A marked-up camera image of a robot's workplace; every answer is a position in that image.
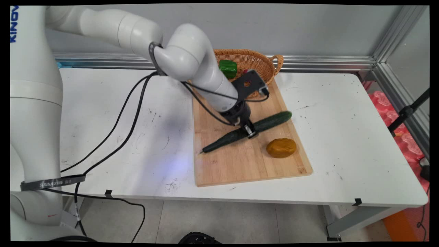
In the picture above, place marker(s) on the aluminium frame post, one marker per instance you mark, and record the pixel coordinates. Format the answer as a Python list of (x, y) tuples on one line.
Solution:
[(398, 68)]

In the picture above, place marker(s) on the orange floor box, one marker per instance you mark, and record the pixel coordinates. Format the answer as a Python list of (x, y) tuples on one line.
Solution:
[(399, 226)]

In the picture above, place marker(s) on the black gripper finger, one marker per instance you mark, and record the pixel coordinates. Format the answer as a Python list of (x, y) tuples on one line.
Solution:
[(240, 122), (250, 131)]

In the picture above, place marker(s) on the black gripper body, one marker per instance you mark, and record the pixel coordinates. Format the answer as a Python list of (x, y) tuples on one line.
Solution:
[(237, 111)]

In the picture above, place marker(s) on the brown potato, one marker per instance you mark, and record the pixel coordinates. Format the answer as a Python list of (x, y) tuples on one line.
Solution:
[(281, 148)]

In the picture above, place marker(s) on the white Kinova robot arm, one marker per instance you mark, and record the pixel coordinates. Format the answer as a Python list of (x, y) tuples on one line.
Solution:
[(34, 103)]

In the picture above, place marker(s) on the black round floor object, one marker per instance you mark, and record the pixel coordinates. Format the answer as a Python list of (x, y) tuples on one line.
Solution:
[(199, 238)]

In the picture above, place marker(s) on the aluminium frame rail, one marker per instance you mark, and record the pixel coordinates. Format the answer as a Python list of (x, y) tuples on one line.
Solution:
[(308, 62)]

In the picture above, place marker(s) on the black tripod stand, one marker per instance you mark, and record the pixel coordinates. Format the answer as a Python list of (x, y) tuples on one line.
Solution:
[(408, 111)]

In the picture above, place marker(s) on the black power adapter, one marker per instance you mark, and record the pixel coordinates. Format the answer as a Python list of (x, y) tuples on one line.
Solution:
[(425, 169)]

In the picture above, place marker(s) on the dark green cucumber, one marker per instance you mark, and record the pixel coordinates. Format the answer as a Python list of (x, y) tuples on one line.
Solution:
[(274, 120)]

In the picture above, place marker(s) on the white table leg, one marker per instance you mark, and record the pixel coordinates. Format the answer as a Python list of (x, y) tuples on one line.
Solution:
[(356, 221)]

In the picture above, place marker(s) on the wooden cutting board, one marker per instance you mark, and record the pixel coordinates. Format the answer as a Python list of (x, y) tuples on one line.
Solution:
[(240, 164)]

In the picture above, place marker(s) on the black table edge clip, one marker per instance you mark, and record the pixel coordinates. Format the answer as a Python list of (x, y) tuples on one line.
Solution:
[(357, 202), (108, 193)]

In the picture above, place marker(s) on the woven wicker basket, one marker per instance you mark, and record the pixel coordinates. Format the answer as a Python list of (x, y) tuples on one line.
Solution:
[(255, 60)]

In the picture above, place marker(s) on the green bell pepper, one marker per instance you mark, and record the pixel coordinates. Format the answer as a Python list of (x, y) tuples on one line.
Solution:
[(228, 68)]

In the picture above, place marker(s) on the black wrist camera mount plate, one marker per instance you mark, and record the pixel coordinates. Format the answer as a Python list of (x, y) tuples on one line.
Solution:
[(249, 84)]

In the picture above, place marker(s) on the red foam packing tray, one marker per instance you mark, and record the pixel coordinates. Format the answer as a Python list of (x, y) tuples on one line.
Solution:
[(404, 144)]

